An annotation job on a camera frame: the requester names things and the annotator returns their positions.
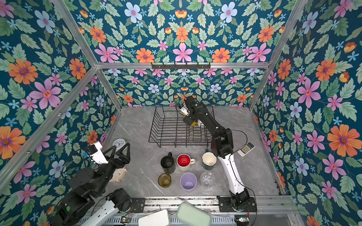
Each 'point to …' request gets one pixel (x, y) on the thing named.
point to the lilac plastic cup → (188, 181)
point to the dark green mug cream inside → (209, 159)
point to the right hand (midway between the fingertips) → (192, 116)
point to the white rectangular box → (160, 218)
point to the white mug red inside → (184, 162)
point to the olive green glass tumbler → (164, 180)
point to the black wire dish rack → (169, 130)
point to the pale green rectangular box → (192, 215)
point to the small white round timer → (119, 143)
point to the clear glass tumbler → (207, 179)
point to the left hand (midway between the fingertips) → (124, 143)
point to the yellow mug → (193, 124)
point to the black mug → (168, 164)
